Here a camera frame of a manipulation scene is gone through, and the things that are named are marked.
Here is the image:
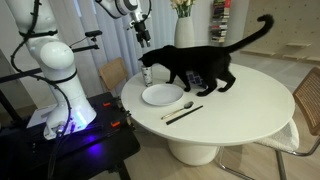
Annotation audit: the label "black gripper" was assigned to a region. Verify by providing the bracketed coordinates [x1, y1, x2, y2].
[133, 20, 152, 49]

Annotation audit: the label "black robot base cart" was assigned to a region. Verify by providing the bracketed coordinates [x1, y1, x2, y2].
[0, 92, 142, 180]

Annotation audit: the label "white round plate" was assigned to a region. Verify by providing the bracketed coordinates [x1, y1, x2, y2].
[141, 83, 185, 107]

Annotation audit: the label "white pleated curtain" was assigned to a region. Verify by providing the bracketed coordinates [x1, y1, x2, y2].
[71, 0, 178, 98]

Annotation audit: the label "plain wooden chair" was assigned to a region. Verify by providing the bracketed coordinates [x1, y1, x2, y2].
[98, 57, 129, 93]

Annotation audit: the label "flowers in vase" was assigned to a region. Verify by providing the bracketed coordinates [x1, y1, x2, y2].
[170, 0, 196, 19]

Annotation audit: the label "black cat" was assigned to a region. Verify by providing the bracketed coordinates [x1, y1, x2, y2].
[137, 13, 275, 98]

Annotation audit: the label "purple patterned tissue box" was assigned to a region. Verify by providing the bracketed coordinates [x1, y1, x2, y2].
[185, 70, 205, 88]

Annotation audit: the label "black chopstick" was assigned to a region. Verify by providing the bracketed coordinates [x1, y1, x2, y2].
[165, 105, 204, 126]
[166, 105, 204, 126]

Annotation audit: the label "white paper sheet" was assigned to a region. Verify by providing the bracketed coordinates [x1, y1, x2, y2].
[25, 103, 59, 129]

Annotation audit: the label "wooden pegboard with shelves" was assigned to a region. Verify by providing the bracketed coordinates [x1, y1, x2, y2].
[242, 0, 320, 64]

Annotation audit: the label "cane back chrome chair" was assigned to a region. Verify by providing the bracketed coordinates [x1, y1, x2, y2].
[214, 66, 320, 180]

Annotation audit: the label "black camera on stand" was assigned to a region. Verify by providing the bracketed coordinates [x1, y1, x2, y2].
[84, 29, 104, 43]

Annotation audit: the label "black camera stand bar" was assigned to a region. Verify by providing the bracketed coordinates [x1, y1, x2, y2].
[0, 44, 101, 129]

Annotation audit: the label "books on wall shelf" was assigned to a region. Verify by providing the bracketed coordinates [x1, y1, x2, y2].
[209, 0, 232, 44]

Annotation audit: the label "spoon with gold handle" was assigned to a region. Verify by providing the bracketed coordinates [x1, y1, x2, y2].
[160, 101, 195, 121]

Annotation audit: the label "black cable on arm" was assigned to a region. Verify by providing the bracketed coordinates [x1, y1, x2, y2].
[9, 0, 153, 180]

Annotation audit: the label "white table pedestal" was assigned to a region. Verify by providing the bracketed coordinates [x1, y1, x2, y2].
[166, 139, 221, 167]

